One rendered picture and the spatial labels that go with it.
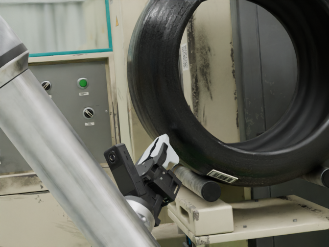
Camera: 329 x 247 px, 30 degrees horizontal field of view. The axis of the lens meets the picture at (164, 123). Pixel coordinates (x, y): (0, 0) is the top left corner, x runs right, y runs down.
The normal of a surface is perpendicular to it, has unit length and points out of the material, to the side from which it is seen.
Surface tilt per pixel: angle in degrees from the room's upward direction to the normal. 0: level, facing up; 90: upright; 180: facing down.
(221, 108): 90
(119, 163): 95
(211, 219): 90
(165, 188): 70
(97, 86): 90
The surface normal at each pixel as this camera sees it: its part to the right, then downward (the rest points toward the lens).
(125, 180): -0.64, 0.18
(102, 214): 0.22, 0.07
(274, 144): 0.07, -0.11
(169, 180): 0.67, -0.36
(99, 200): 0.42, -0.09
